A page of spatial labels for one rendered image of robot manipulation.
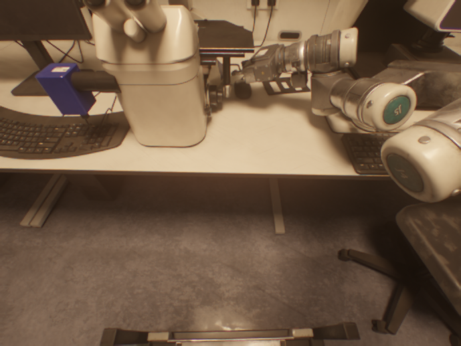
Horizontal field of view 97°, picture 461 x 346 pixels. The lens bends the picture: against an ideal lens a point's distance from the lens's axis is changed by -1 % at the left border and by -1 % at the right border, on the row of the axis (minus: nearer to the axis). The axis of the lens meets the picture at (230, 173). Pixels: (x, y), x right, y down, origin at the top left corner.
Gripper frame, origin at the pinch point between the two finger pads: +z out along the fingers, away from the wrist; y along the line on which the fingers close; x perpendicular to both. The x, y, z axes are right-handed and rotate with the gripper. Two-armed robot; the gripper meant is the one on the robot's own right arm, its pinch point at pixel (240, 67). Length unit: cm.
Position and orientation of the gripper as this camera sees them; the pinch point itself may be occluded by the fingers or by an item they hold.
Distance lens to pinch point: 70.0
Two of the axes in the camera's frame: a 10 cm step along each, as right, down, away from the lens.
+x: -3.1, -7.0, -6.5
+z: -8.6, -0.9, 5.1
